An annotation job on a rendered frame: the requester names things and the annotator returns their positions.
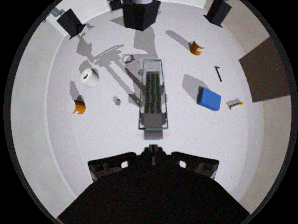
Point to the orange pill bottle with white cap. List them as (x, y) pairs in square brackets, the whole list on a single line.
[(76, 107)]

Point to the orange pill bottle with white label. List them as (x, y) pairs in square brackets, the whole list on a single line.
[(197, 46)]

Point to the blue block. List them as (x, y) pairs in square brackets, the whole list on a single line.
[(209, 99)]

